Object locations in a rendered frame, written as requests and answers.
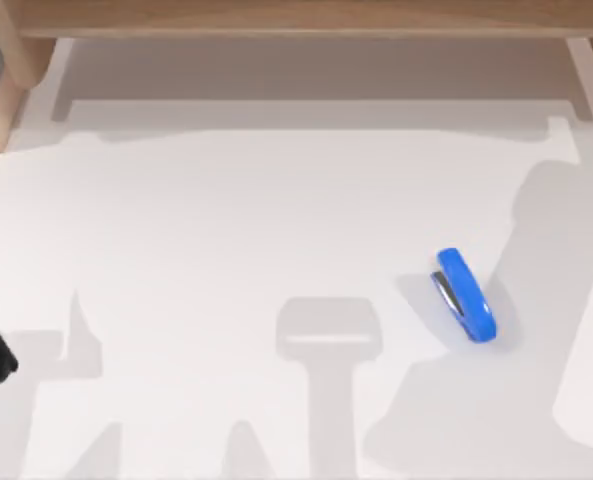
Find blue stapler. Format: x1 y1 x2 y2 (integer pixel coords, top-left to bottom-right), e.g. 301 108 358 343
429 247 498 345

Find wooden cupboard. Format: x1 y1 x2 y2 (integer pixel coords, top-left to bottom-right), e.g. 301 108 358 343
0 0 57 154

